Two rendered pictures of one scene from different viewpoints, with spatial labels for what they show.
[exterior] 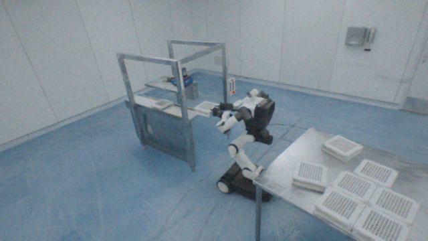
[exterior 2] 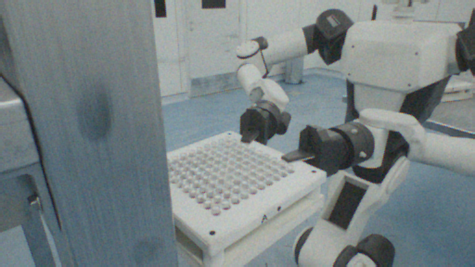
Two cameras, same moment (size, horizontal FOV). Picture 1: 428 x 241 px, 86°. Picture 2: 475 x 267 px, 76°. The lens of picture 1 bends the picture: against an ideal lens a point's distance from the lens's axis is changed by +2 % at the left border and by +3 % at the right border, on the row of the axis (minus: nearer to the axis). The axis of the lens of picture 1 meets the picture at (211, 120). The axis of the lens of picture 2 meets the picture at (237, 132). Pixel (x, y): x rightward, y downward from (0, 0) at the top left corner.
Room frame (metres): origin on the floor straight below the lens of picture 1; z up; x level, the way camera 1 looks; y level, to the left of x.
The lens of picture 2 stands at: (2.48, 0.47, 1.31)
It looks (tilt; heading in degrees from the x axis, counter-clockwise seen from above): 23 degrees down; 279
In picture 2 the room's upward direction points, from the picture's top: straight up
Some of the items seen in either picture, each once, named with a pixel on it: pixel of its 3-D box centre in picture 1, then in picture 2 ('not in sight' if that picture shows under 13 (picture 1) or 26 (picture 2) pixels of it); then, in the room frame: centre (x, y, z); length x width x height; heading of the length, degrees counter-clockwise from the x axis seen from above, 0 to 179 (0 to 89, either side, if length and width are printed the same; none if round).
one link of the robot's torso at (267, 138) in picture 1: (259, 134); (387, 146); (2.11, -0.53, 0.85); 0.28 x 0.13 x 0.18; 51
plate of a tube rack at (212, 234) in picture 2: (206, 106); (223, 174); (2.57, 0.03, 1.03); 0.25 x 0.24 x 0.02; 141
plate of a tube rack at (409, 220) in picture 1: (393, 204); not in sight; (1.03, -1.18, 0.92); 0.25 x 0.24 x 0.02; 130
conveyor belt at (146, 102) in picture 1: (158, 107); not in sight; (3.16, 0.78, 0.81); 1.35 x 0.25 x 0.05; 51
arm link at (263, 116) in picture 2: (225, 106); (256, 127); (2.53, -0.19, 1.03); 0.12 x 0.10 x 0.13; 83
